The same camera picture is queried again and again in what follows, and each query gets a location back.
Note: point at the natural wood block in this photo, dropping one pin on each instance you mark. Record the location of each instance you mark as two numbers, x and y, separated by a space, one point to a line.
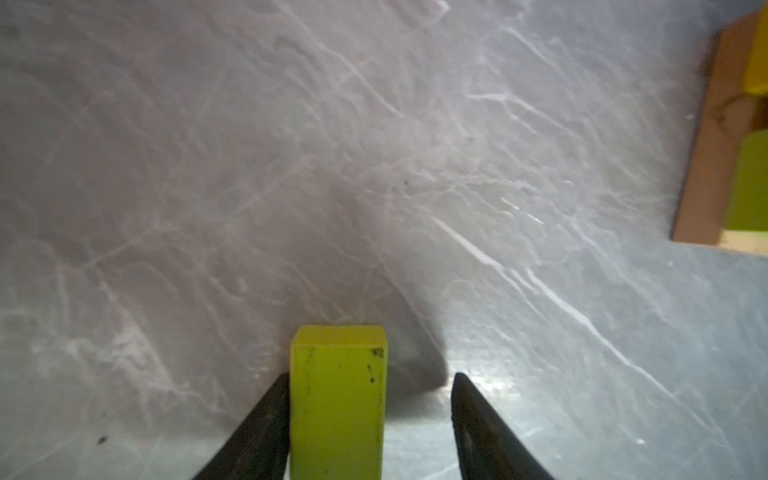
728 115

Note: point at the yellow rectangular block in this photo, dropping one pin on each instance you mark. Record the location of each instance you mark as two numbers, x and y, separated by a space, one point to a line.
755 75

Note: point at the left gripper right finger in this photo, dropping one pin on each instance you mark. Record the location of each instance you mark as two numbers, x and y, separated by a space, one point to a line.
486 447

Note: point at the lime green block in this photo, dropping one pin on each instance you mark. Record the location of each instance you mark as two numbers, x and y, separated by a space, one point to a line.
747 208
338 390

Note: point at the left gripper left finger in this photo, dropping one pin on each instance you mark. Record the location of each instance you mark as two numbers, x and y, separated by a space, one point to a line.
259 448

